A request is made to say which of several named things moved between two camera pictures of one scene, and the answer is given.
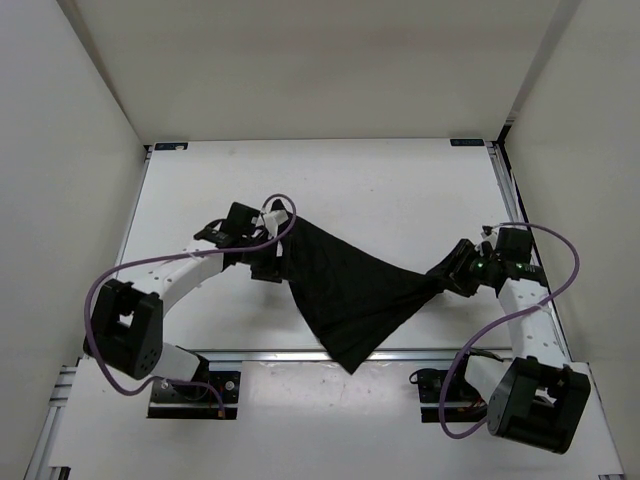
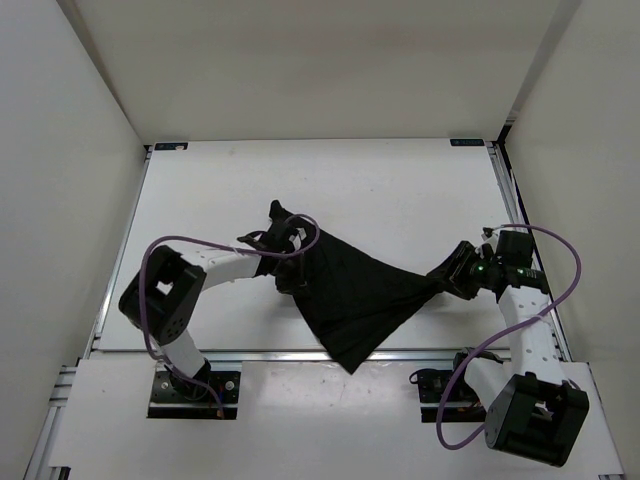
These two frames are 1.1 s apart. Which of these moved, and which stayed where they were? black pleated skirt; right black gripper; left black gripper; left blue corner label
Moved: left black gripper
Stayed: right black gripper; black pleated skirt; left blue corner label
